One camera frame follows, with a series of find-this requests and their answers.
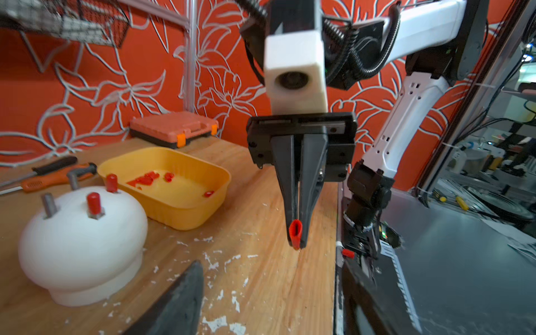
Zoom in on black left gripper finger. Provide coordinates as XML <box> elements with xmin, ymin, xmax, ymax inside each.
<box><xmin>124</xmin><ymin>260</ymin><xmax>204</xmax><ymax>334</ymax></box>

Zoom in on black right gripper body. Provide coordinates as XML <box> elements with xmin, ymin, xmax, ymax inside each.
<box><xmin>247</xmin><ymin>113</ymin><xmax>357</xmax><ymax>182</ymax></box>

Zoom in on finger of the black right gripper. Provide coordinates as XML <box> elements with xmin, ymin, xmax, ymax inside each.
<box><xmin>270</xmin><ymin>135</ymin><xmax>298</xmax><ymax>244</ymax></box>
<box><xmin>299</xmin><ymin>134</ymin><xmax>328</xmax><ymax>249</ymax></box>

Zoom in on red screw protection sleeve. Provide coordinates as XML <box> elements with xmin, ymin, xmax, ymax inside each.
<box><xmin>87</xmin><ymin>192</ymin><xmax>104</xmax><ymax>219</ymax></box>

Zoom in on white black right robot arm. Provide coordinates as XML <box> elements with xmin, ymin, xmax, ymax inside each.
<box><xmin>239</xmin><ymin>1</ymin><xmax>489</xmax><ymax>258</ymax></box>

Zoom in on white dome screw fixture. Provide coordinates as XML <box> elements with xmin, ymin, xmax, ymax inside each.
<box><xmin>18</xmin><ymin>186</ymin><xmax>148</xmax><ymax>307</ymax></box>

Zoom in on metal screw back left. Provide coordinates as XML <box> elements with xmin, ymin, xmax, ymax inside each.
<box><xmin>41</xmin><ymin>193</ymin><xmax>58</xmax><ymax>219</ymax></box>

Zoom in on metal screw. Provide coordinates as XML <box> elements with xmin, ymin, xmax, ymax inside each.
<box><xmin>41</xmin><ymin>193</ymin><xmax>58</xmax><ymax>219</ymax></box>
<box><xmin>67</xmin><ymin>170</ymin><xmax>80</xmax><ymax>191</ymax></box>

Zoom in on metal screw back right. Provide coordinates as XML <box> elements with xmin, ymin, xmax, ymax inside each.
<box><xmin>67</xmin><ymin>170</ymin><xmax>80</xmax><ymax>191</ymax></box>

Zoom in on red clip on base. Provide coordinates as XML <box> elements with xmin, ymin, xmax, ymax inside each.
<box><xmin>341</xmin><ymin>248</ymin><xmax>355</xmax><ymax>259</ymax></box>

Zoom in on orange plastic tool case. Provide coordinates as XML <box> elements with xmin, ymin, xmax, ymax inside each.
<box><xmin>129</xmin><ymin>112</ymin><xmax>219</xmax><ymax>149</ymax></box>

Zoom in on yellow plastic tray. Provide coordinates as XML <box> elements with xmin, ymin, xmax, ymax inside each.
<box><xmin>97</xmin><ymin>147</ymin><xmax>232</xmax><ymax>231</ymax></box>

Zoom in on small black screwdriver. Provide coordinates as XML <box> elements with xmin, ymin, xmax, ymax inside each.
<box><xmin>1</xmin><ymin>156</ymin><xmax>78</xmax><ymax>187</ymax></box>

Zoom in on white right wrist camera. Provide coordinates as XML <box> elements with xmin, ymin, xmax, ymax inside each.
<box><xmin>263</xmin><ymin>30</ymin><xmax>327</xmax><ymax>115</ymax></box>

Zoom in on orange handled long screwdriver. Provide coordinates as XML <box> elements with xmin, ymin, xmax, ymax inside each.
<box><xmin>1</xmin><ymin>163</ymin><xmax>97</xmax><ymax>195</ymax></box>

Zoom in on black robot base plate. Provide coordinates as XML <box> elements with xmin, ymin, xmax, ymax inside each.
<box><xmin>334</xmin><ymin>193</ymin><xmax>535</xmax><ymax>334</ymax></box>

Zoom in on black wire wall basket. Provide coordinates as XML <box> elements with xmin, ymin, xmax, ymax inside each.
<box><xmin>1</xmin><ymin>0</ymin><xmax>131</xmax><ymax>47</ymax></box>

